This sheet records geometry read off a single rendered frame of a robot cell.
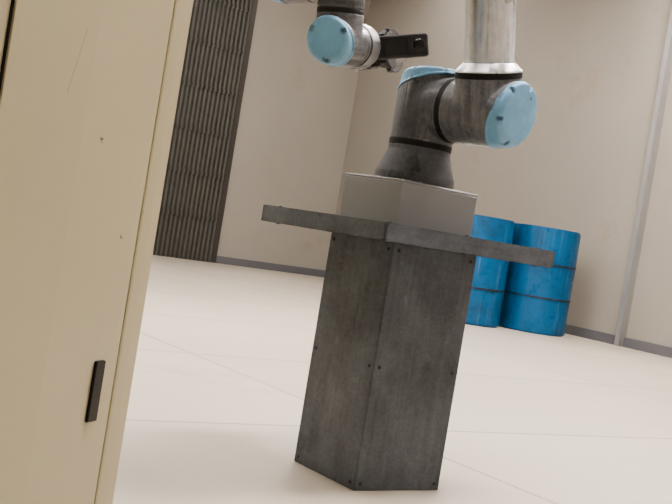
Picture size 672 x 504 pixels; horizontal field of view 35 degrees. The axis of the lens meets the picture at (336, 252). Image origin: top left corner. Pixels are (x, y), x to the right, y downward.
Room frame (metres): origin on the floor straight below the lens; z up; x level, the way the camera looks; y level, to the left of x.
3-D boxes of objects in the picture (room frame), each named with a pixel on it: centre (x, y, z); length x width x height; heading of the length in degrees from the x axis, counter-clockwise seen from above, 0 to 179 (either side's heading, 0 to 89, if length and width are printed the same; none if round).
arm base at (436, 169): (2.56, -0.16, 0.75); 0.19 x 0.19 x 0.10
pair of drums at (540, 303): (8.82, -1.40, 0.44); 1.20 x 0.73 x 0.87; 125
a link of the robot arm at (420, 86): (2.55, -0.16, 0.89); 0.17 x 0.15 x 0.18; 47
